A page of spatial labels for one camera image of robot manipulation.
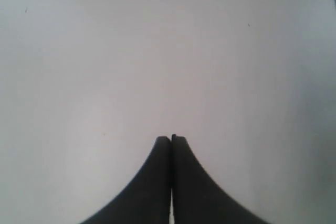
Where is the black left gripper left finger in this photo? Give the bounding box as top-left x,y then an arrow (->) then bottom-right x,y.
84,136 -> 171,224

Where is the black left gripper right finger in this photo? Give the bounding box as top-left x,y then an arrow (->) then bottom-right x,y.
171,134 -> 265,223

